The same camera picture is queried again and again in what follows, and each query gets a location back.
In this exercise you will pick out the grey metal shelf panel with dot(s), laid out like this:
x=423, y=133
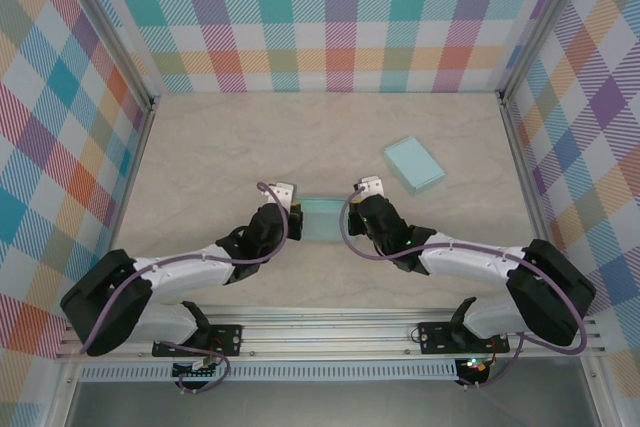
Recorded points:
x=325, y=404

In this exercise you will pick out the aluminium side rail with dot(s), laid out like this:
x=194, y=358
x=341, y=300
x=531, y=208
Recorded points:
x=137, y=157
x=522, y=182

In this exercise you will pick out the small black circuit board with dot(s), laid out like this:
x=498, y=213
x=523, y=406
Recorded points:
x=195, y=371
x=475, y=366

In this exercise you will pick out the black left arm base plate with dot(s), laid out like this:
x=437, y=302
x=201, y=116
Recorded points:
x=227, y=339

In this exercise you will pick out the aluminium frame post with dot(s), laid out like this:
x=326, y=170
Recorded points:
x=545, y=22
x=105, y=22

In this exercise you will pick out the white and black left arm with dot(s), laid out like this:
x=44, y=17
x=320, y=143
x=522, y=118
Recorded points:
x=150, y=292

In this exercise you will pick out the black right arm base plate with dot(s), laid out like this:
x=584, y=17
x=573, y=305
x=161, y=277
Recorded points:
x=432, y=339

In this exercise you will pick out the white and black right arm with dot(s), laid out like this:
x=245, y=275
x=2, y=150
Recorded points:
x=530, y=287

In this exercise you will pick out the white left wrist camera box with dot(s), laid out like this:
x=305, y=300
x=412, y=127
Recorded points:
x=284, y=194

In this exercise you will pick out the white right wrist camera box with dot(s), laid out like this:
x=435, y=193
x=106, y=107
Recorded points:
x=371, y=186

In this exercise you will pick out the light blue paper box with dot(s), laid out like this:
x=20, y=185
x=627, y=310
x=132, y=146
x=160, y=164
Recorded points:
x=415, y=164
x=322, y=219

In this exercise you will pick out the aluminium mounting rail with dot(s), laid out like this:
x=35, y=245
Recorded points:
x=325, y=332

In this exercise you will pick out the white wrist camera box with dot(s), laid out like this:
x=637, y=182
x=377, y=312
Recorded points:
x=371, y=186
x=284, y=194

